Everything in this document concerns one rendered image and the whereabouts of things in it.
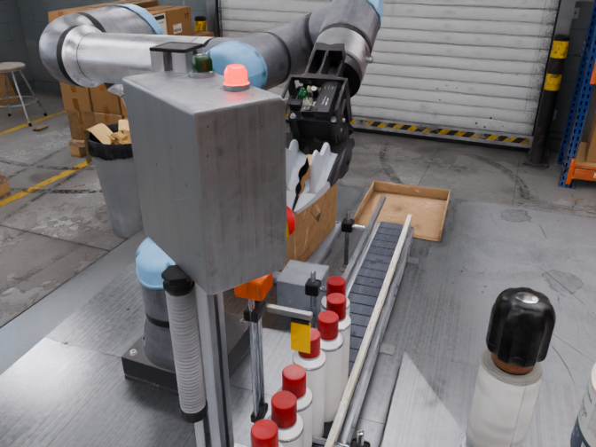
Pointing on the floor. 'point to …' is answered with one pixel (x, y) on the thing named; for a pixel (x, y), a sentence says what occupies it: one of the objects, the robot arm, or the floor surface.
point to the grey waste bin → (121, 195)
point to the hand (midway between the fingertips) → (296, 207)
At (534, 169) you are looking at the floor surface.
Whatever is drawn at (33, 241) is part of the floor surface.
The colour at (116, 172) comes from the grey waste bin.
